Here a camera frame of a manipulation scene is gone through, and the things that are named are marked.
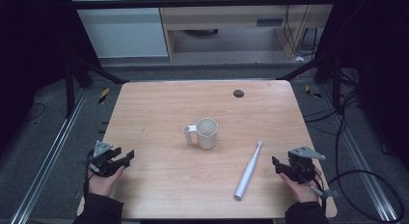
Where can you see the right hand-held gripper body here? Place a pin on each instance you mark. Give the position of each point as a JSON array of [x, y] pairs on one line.
[[302, 167]]

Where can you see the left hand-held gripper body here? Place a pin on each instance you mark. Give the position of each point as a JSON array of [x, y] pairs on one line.
[[102, 159]]

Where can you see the person's right hand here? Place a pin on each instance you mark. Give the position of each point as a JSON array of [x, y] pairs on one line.
[[304, 191]]

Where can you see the person's left hand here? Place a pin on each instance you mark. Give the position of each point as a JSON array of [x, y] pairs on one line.
[[101, 184]]

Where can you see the white electric toothbrush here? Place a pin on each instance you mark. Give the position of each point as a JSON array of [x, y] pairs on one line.
[[248, 172]]

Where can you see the yellow black striped tape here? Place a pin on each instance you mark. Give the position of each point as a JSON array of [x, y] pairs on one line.
[[103, 96], [312, 92]]

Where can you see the black metal stand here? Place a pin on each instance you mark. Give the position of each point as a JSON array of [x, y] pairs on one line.
[[69, 89], [336, 85]]

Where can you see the dark round table grommet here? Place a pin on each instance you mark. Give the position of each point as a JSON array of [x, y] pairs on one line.
[[238, 93]]

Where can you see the white cabinet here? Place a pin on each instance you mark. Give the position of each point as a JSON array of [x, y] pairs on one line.
[[122, 31]]

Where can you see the light wooden desk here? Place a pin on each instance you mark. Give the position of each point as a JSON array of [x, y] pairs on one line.
[[225, 19]]

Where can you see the aluminium floor rail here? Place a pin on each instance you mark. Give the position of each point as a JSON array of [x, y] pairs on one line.
[[48, 156], [360, 156]]

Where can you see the black horizontal frame bar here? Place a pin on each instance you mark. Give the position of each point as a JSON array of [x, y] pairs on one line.
[[193, 3]]

